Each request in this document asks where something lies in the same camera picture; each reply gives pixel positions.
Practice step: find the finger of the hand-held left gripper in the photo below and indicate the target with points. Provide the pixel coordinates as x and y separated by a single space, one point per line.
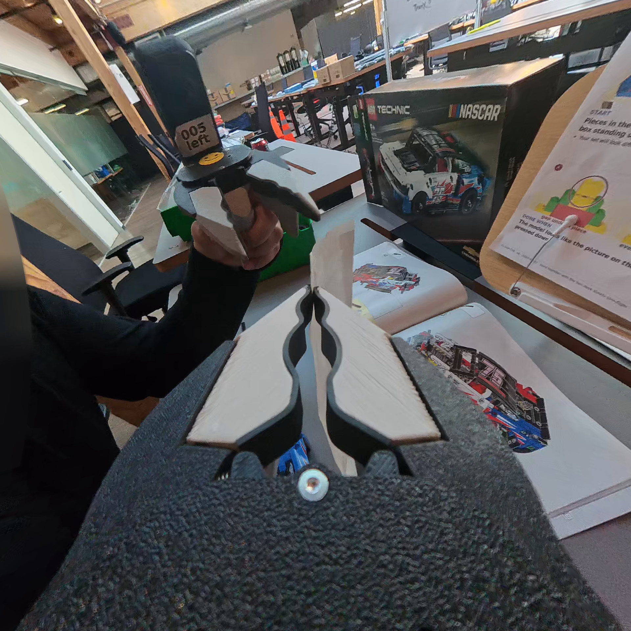
283 190
214 212

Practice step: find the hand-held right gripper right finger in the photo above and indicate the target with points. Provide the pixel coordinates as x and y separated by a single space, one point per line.
379 389

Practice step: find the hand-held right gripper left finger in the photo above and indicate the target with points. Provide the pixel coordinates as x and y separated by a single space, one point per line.
246 384

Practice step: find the white sticker sheet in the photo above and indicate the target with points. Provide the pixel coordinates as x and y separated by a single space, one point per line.
333 266

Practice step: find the person's left forearm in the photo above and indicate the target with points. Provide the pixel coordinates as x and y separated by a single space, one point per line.
148 335

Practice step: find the light wooden desk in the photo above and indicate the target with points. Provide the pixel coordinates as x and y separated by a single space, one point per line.
517 24

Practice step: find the person's left hand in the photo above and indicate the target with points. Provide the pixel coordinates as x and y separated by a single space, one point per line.
264 241

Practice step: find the red drink can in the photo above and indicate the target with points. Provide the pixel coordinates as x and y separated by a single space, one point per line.
260 144

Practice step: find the orange traffic cone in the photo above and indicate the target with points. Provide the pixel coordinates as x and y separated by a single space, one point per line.
286 128
272 125

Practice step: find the green storage bin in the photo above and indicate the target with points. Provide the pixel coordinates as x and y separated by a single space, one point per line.
291 256

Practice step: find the wooden pillar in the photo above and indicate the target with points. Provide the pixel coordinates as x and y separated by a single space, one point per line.
98 74

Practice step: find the green-edged toy box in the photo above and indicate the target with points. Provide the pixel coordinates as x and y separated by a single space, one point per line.
356 143

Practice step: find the closed car instruction booklet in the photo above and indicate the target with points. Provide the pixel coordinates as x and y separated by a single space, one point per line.
424 300

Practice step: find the black office chair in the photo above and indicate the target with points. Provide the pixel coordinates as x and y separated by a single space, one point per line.
143 286

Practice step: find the cardboard box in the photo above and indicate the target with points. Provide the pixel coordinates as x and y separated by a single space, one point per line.
340 66

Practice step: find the black toy car box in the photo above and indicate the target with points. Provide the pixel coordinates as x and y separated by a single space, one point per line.
443 162

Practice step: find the open car instruction booklet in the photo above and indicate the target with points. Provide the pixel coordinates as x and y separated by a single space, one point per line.
581 443

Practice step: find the white board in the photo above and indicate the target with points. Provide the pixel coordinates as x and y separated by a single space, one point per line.
429 15

